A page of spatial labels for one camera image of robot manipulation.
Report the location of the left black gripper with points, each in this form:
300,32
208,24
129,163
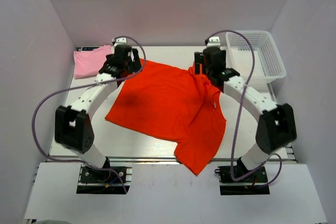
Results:
135,66

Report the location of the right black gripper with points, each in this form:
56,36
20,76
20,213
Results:
199,58

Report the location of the orange t-shirt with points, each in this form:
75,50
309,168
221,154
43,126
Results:
176,105

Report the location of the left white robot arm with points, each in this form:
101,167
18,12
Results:
73,128

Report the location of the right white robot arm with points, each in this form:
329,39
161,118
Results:
275,122

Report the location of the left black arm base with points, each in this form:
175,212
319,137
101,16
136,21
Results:
94,182

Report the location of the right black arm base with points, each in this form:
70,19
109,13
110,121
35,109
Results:
251,185

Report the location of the folded pink t-shirt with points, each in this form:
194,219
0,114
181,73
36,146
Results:
88,63

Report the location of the small digital scale device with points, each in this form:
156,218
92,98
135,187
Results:
89,48

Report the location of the white plastic mesh basket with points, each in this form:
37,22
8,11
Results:
268,62

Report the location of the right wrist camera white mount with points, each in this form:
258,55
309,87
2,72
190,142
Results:
213,41

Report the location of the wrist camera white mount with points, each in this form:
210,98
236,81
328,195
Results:
213,41
119,41

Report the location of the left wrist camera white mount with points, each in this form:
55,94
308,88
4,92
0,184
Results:
119,41

